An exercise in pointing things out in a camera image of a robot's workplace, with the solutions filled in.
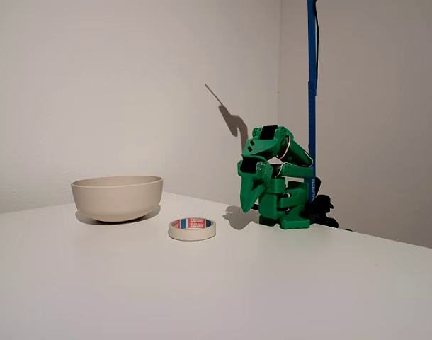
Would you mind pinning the green gripper black servo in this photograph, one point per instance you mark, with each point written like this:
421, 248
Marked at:
248, 184

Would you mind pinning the white ring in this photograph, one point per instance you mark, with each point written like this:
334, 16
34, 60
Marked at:
174, 233

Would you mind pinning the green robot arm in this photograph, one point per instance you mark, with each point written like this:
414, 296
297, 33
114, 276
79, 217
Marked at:
272, 205

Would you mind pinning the black table clamp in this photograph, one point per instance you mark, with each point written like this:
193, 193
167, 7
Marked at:
324, 206

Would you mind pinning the blue upright pole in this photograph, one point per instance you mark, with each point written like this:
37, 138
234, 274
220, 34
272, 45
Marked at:
311, 106

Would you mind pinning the beige round bowl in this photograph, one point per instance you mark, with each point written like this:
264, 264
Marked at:
117, 202

